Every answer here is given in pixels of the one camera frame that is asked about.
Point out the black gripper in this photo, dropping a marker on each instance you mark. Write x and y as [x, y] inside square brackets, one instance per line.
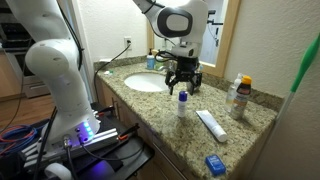
[186, 68]

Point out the small white bottle blue cap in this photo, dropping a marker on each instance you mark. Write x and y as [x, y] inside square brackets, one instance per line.
[182, 105]

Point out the blue soap pump bottle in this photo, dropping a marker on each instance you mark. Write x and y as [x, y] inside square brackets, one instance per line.
[150, 61]

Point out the green soap pump bottle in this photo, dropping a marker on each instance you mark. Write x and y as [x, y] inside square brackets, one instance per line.
[158, 63]

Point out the clear plastic bottle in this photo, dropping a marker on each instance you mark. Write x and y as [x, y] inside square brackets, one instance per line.
[231, 95]

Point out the sunscreen spray bottle orange cap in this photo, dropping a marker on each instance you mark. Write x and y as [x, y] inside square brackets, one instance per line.
[240, 100]

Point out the chrome sink faucet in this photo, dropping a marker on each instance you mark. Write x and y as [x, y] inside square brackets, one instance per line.
[164, 68]

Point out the white oval sink basin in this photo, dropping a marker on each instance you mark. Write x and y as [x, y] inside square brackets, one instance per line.
[145, 82]

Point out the plain white cream tube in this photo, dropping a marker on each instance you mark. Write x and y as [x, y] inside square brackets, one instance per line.
[211, 125]

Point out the wood framed mirror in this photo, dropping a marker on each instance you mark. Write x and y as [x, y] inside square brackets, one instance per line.
[228, 36]

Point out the orange black clamp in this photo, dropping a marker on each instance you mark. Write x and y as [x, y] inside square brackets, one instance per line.
[106, 110]
[129, 131]

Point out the beige vanity cabinet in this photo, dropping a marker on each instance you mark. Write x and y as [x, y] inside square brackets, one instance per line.
[153, 156]

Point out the blue dental floss box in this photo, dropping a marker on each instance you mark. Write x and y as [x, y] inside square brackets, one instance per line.
[215, 165]

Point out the black robot cart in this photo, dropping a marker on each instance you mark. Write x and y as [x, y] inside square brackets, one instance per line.
[126, 160]

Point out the white tape roll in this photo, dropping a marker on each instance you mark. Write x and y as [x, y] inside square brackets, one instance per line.
[58, 171]

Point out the white wall outlet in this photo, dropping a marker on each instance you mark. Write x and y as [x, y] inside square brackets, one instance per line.
[127, 42]

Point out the aluminium rail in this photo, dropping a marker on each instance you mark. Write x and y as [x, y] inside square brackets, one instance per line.
[100, 138]

